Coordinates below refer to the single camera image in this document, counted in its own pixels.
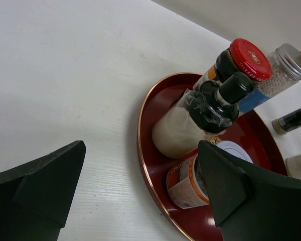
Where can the small black cap spice jar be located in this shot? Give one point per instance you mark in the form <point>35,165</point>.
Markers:
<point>287,123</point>

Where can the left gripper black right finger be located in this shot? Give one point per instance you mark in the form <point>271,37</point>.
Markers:
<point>249,202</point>

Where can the grey lid spice jar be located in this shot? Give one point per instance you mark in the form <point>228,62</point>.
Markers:
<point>185,184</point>

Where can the silver lid blue label jar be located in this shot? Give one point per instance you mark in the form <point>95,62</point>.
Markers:
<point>286,72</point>

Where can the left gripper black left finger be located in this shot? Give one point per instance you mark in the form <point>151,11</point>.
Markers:
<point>36,197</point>

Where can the black lid seasoning bottle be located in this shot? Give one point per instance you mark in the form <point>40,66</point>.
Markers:
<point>200,114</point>

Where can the red lid chili sauce jar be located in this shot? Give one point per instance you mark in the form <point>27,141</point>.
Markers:
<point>241,56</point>

